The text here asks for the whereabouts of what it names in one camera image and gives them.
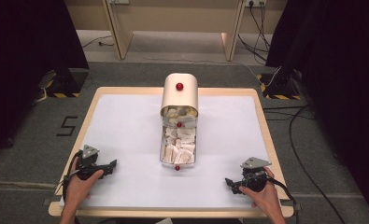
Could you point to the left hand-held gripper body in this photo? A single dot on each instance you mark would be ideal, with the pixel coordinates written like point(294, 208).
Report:
point(89, 161)

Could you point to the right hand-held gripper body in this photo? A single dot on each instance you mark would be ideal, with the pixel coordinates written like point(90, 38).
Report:
point(254, 179)

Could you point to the person's right hand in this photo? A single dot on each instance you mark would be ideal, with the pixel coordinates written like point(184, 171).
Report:
point(267, 196)

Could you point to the person's left hand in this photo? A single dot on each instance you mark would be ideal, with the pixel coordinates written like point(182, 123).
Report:
point(78, 188)

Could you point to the white table mat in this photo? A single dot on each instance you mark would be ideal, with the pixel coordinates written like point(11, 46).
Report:
point(126, 130)

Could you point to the grey tape strip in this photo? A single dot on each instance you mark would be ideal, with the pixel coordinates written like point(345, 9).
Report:
point(51, 200)
point(291, 203)

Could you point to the long clear drawer red knob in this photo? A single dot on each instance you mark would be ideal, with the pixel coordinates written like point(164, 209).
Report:
point(177, 166)

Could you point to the pile of white packets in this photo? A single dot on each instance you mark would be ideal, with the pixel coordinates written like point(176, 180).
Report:
point(179, 146)
point(176, 113)

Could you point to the short clear drawer red knob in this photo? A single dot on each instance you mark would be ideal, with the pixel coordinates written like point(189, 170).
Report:
point(179, 124)

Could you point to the black stand base striped tape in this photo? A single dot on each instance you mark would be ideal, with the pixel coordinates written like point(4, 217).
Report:
point(278, 85)
point(65, 82)

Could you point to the cream box lid red knob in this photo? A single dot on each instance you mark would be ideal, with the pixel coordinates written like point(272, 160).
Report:
point(179, 96)

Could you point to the black curtain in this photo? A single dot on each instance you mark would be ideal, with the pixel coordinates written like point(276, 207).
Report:
point(23, 62)
point(337, 77)

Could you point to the beige wooden desk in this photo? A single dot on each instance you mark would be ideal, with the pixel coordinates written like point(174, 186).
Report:
point(176, 18)

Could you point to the white wall socket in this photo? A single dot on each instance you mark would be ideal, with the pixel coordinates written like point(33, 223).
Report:
point(119, 1)
point(255, 2)

